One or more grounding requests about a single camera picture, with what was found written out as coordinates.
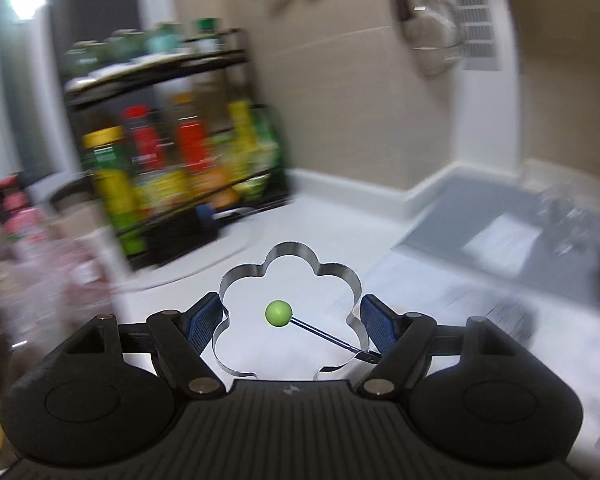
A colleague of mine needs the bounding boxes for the flower-shaped metal egg ring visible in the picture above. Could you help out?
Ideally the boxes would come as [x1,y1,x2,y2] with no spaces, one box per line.
[210,240,382,382]

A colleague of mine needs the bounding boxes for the white paper towel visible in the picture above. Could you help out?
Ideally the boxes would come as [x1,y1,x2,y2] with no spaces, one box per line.
[462,214,542,278]

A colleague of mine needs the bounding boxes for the red cap sauce bottle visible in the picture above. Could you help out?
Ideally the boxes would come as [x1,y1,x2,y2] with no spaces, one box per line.
[123,105,166,183]

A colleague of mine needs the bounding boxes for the yellow seasoning packet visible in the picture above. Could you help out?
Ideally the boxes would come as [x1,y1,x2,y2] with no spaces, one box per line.
[228,100,258,180]

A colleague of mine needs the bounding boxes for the orange red sauce bottle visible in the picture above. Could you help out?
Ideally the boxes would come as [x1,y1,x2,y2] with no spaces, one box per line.
[172,92,213,196]

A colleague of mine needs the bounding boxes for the green seasoning packet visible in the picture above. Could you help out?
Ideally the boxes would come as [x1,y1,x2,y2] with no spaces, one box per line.
[250,107,282,174]

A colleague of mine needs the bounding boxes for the yellow green bottle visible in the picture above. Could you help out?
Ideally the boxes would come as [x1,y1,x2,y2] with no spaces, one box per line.
[83,126,146,257]

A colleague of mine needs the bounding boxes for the grey counter mat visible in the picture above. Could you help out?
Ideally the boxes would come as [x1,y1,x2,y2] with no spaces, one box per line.
[399,177,600,307]

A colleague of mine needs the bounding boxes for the hanging metal strainer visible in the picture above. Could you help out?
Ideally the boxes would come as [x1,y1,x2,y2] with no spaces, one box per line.
[402,0,465,78]

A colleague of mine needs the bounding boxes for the black wire spice rack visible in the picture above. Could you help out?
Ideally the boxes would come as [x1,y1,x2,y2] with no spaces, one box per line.
[50,18,290,270]

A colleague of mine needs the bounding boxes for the left wall vent grille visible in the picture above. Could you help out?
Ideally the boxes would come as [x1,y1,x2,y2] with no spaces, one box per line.
[454,0,500,72]

